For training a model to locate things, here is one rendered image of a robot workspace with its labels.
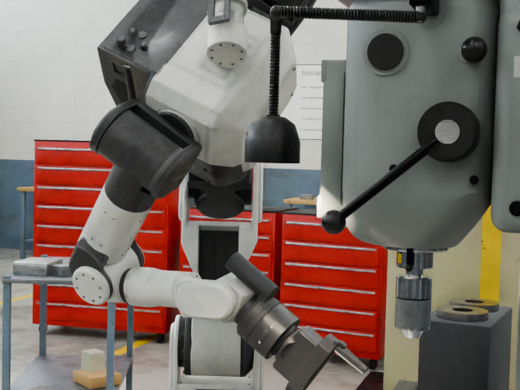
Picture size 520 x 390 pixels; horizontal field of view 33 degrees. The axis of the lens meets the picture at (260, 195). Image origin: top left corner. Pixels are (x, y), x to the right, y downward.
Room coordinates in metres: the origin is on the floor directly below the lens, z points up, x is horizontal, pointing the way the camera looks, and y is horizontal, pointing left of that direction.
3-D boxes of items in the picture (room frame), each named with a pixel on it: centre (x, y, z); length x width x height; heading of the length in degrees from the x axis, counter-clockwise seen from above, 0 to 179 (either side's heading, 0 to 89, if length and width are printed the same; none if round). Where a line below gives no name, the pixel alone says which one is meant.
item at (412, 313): (1.15, -0.21, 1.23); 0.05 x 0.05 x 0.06
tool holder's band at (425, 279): (1.15, -0.21, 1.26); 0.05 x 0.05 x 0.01
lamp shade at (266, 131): (1.14, -0.01, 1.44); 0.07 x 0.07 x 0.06
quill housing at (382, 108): (1.15, -0.21, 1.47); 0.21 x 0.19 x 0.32; 162
